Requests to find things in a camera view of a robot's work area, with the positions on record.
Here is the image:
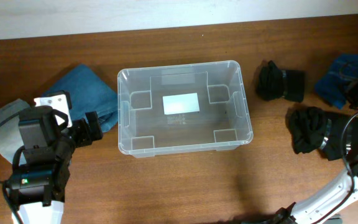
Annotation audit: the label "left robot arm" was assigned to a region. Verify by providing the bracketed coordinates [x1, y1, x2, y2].
[2, 106, 103, 223]

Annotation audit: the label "white label in bin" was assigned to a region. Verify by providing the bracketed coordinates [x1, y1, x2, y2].
[163, 93, 200, 115]

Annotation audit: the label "clear plastic storage bin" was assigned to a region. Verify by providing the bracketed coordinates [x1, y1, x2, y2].
[117, 60, 254, 158]

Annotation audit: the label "black cloth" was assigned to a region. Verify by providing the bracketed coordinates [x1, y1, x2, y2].
[288, 106, 358, 161]
[256, 60, 306, 103]

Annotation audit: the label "blue cloth bundle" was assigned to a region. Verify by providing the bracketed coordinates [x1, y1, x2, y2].
[314, 54, 358, 110]

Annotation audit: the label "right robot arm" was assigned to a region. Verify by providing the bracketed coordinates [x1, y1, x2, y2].
[258, 112, 358, 223]

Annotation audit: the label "folded light grey jeans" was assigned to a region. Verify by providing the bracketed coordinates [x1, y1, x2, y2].
[0, 99, 30, 163]

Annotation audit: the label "folded dark blue jeans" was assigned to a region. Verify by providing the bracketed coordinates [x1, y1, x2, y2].
[42, 64, 118, 133]

